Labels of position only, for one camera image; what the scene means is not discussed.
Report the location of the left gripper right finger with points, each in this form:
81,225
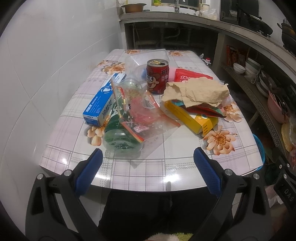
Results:
241,211

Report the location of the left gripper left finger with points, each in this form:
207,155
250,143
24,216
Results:
44,220

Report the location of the yellow white medicine box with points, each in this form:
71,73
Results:
197,123

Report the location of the clear zip bag red print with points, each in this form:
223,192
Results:
149,122

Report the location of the red snack bag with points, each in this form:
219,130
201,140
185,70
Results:
182,75

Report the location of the blue plastic bag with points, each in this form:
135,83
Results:
144,74

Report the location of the blue plastic basket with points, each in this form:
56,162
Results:
261,150

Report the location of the pink plastic basin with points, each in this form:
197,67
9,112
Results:
275,109

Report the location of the green plastic bottle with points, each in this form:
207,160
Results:
117,139

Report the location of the blue white toothpaste box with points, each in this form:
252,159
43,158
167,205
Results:
100,106

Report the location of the white bowl stack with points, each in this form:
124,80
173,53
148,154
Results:
251,67

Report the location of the crumpled brown paper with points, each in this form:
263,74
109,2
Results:
196,91

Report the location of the small red capped bottle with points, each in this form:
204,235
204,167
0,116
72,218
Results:
207,61

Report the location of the black steamer pot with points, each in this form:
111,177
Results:
288,36

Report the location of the black wok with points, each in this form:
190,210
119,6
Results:
253,23

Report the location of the red milk drink can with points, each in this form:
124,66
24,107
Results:
157,75

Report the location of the clear plastic container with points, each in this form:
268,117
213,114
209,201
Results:
135,63

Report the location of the black microwave oven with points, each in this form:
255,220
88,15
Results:
233,11

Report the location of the copper basin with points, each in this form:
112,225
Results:
133,8

